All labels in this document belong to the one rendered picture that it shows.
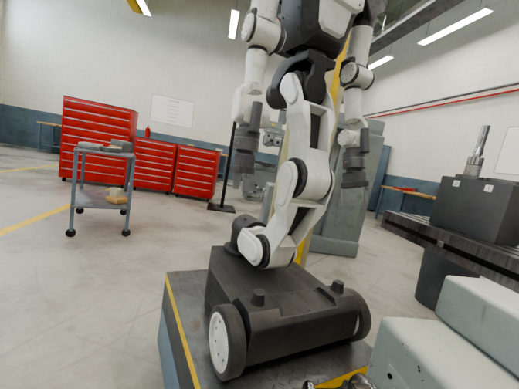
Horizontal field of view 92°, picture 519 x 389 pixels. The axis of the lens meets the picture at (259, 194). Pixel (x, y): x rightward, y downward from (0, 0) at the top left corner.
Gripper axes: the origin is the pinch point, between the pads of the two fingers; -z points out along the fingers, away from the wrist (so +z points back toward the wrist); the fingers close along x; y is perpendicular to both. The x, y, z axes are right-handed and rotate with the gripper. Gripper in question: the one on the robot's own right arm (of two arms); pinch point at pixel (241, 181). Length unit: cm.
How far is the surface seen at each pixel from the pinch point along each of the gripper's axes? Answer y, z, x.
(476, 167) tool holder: 75, 16, 31
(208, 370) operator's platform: -8, -58, 14
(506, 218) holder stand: 70, 1, 44
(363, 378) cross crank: 12, -33, 51
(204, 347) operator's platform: -7, -57, 5
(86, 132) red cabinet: -135, 35, -441
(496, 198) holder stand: 69, 6, 41
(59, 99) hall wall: -316, 151, -932
